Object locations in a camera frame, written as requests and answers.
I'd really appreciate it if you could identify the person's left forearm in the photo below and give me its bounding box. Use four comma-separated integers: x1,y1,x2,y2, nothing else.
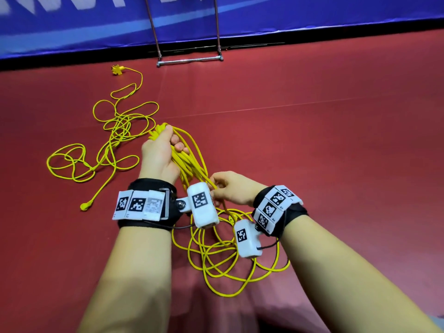
76,225,174,333

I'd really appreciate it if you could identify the black marker wristband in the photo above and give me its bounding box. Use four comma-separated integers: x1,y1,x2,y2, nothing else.
111,177,181,232
251,184,309,239

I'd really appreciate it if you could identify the blue banner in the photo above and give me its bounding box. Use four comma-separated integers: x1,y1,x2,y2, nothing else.
0,0,444,61

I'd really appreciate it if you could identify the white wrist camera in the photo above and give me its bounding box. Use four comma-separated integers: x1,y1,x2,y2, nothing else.
233,218,266,259
175,181,221,229

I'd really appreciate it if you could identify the person's right forearm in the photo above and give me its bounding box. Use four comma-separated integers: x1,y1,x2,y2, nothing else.
281,215,441,333

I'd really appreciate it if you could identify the person's right hand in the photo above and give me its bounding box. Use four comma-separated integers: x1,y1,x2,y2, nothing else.
210,170,269,210

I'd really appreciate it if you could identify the person's left hand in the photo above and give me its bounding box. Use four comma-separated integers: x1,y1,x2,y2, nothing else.
139,124,191,186

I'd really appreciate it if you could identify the yellow cord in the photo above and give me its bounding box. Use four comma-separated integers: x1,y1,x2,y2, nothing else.
46,63,161,212
148,122,291,298

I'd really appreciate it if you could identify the metal rack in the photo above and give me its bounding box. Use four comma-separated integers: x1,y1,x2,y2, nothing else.
143,0,225,68

